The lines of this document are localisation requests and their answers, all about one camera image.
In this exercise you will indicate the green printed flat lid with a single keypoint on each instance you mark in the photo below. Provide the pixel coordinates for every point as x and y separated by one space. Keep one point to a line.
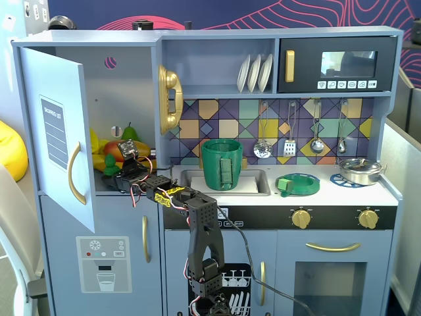
302 187

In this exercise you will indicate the ice dispenser sticker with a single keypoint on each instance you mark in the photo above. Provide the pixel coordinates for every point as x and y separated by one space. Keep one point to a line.
105 273

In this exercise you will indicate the small wrist camera board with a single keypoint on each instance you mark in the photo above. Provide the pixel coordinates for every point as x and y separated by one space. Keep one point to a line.
126 147

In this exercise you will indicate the shopping list sticker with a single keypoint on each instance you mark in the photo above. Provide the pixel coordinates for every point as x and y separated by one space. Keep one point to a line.
54 131

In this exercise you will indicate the metal slotted spatula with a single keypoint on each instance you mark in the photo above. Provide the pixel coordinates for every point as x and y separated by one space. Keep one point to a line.
289 148

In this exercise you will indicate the white toy plate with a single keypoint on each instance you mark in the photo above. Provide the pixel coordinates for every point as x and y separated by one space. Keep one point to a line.
242 75
253 75
265 72

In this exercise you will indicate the blue cabinet door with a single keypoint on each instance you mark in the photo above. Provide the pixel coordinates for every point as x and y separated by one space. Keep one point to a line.
42 82

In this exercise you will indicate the black control panel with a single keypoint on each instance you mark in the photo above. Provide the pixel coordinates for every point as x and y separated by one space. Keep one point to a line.
263 217

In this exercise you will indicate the black microwave door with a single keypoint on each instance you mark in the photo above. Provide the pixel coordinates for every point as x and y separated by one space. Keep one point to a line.
306 66

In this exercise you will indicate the grey toy sink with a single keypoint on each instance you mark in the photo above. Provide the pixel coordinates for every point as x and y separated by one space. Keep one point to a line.
263 184

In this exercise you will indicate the blue oven door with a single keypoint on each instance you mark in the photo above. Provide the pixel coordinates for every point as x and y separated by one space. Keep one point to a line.
286 250

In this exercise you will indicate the metal ladle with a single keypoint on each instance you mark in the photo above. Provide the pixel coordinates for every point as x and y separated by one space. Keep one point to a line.
317 145

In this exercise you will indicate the blue printed trivet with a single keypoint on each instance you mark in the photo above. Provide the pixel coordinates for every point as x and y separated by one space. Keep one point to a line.
337 179

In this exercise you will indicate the blue toy kitchen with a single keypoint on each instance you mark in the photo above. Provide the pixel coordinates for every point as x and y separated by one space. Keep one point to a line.
217 33

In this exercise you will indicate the round black silver object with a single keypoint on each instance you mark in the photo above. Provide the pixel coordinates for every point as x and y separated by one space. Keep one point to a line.
60 23

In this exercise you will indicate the black cylinder object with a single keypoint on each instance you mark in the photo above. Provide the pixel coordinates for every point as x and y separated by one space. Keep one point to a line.
143 25

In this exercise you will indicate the large yellow toy banana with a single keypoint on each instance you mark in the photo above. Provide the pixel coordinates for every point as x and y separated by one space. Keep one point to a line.
98 161

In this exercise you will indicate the yellow printed tape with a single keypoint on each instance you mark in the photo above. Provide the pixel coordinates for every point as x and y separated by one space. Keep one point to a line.
164 197

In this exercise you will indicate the grey white office chair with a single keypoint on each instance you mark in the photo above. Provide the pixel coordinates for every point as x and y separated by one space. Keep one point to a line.
16 214

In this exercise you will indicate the small black post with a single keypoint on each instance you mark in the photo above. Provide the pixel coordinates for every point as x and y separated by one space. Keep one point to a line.
187 25

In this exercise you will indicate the blue freezer door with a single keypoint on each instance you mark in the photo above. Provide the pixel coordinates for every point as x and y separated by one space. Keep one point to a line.
65 217

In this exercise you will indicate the green toy pear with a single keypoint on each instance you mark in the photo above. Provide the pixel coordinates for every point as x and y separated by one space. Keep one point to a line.
129 133

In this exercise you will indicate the metal skimmer spoon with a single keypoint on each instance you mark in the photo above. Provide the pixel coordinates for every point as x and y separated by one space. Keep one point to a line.
263 149

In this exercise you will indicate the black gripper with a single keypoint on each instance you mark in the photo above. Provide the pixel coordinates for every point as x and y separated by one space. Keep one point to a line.
111 180

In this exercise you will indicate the gold toy phone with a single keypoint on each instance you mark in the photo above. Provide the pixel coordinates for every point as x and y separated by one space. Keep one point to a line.
171 80

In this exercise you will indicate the green printed cup recipient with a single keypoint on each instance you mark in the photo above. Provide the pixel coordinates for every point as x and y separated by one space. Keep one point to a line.
213 164

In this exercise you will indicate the green toy pineapple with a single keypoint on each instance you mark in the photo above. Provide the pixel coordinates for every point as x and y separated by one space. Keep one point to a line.
110 163

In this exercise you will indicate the steel pot with lid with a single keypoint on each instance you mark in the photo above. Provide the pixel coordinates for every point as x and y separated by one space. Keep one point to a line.
358 172

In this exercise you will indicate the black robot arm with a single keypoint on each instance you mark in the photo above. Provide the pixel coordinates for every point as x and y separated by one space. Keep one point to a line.
204 230

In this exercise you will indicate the red yellow toy mango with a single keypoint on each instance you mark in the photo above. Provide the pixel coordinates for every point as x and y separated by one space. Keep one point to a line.
143 149

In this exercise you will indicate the gold stove knob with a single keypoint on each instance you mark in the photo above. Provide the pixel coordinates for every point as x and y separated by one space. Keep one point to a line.
368 219
301 219

